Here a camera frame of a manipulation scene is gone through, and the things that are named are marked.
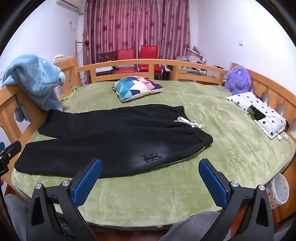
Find pink floral curtain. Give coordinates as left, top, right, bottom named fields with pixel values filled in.
left=83, top=0, right=192, bottom=63

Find white star print wastebasket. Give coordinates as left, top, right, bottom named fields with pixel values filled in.
left=265, top=173, right=290, bottom=210

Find green plush blanket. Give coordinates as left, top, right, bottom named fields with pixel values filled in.
left=11, top=80, right=296, bottom=226

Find cluttered desk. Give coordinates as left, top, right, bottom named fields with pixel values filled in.
left=174, top=46, right=230, bottom=77

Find wooden coat rack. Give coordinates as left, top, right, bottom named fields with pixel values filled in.
left=75, top=32, right=91, bottom=84

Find person's leg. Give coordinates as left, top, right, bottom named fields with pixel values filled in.
left=4, top=193, right=31, bottom=241
left=161, top=211, right=221, bottom=241

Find wooden bed frame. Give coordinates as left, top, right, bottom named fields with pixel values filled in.
left=0, top=58, right=296, bottom=224

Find geometric patterned pillow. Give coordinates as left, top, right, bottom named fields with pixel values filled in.
left=112, top=76, right=164, bottom=102

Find person's left leg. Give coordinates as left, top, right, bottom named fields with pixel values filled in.
left=4, top=193, right=31, bottom=241

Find black drawstring sweatpants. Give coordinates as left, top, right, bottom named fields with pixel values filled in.
left=14, top=104, right=213, bottom=179

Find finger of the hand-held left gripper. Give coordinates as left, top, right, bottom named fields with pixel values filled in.
left=4, top=141, right=23, bottom=154

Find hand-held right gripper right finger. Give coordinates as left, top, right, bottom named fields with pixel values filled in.
left=198, top=159, right=275, bottom=241

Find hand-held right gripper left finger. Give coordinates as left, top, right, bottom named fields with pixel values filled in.
left=26, top=158, right=102, bottom=241

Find white air conditioner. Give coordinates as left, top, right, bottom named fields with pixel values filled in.
left=57, top=0, right=85, bottom=16

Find white floral pillow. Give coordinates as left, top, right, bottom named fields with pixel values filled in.
left=225, top=92, right=287, bottom=139

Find dark green pouch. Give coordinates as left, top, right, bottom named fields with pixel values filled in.
left=246, top=105, right=265, bottom=121

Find dark wooden chair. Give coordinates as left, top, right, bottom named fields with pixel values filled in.
left=97, top=51, right=117, bottom=64

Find light blue plush robe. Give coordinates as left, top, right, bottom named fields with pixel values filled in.
left=2, top=54, right=66, bottom=112

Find purple plush toy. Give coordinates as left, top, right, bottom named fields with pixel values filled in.
left=224, top=65, right=251, bottom=95

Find person's right leg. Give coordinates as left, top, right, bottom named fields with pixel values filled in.
left=161, top=211, right=221, bottom=241

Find grey hanging fabric item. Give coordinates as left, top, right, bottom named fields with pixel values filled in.
left=14, top=102, right=32, bottom=122

